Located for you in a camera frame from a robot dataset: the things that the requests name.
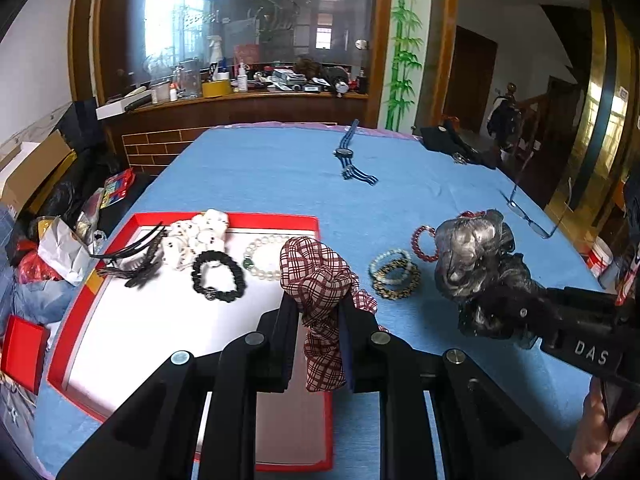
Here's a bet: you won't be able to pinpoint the dark clothing bundle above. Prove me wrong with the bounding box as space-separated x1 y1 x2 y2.
295 55 351 93

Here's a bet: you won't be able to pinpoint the blue striped wristwatch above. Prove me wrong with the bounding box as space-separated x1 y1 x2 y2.
333 119 379 187

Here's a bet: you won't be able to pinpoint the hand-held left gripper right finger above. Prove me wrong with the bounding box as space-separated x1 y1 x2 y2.
337 300 583 480

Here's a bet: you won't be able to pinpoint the wooden stair railing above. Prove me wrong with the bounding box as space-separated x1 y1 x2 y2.
505 82 551 161

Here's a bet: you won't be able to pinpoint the white spray bottle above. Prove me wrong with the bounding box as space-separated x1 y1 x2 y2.
207 35 226 81

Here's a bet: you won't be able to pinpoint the brown bead bracelet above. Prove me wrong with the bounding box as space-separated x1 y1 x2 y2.
372 260 422 302

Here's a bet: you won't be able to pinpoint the white bucket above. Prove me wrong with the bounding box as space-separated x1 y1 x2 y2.
585 237 616 278

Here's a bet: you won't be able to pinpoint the brown wooden door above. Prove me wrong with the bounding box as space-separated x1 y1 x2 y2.
452 27 498 133

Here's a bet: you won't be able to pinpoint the cardboard box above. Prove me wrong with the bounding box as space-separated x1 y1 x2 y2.
0 130 73 216

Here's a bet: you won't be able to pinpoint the grey silk scrunchie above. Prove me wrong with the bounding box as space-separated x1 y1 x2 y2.
434 208 546 341

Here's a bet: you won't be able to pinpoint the stack of books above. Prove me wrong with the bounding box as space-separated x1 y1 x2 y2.
270 67 321 93

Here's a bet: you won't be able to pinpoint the red plastic bag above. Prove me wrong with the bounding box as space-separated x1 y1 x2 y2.
15 247 66 286

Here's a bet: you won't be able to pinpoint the black bead bracelet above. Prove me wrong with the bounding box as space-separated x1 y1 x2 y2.
191 249 247 303

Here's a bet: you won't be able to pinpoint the green bamboo wall decoration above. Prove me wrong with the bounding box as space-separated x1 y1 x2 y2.
385 0 431 131

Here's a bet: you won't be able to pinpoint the blue tablecloth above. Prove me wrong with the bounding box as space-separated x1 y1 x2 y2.
32 120 606 480

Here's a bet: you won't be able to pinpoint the red patterned scrunchie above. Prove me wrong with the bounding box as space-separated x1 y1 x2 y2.
352 287 391 333

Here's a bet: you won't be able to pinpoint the grey crumpled plastic bag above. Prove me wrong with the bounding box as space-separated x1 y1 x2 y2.
37 215 98 286

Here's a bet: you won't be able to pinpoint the wooden counter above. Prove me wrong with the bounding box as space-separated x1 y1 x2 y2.
95 90 371 176

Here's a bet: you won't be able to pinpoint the dark hanging jacket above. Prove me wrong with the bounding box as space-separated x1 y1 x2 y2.
487 95 523 151

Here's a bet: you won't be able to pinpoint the red tray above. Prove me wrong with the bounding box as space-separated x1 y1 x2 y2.
46 211 335 473

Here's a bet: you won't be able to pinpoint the glass jar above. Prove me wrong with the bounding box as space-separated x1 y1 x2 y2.
179 60 202 100

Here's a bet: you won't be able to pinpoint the black hair clip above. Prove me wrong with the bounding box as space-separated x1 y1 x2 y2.
90 222 168 291

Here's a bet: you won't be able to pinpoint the white printed scrunchie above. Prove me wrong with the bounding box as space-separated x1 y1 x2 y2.
161 208 230 271

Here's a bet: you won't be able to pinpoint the white and green bead bracelet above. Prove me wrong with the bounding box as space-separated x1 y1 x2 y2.
369 247 413 281

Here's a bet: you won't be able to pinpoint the colourful red box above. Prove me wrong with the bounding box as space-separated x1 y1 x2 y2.
100 169 137 211

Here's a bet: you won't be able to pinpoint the eyeglasses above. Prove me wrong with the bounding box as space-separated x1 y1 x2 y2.
500 150 573 239

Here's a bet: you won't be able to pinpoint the black plastic bag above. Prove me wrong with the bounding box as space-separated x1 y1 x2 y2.
37 150 121 221

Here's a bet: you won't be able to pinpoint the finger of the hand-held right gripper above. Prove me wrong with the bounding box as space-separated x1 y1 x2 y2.
500 255 549 295
457 287 551 346

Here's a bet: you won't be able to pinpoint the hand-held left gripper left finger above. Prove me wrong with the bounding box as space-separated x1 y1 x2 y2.
55 292 303 480

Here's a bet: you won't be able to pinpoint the long white box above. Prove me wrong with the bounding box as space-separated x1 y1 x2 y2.
96 91 153 121

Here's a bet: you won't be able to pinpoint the red plaid scrunchie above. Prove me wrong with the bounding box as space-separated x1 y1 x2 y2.
279 235 353 393

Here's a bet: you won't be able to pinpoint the person's right hand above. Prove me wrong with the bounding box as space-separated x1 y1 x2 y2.
569 375 633 478

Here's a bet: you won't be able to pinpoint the white pearl bracelet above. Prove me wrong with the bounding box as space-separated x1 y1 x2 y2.
243 234 293 281

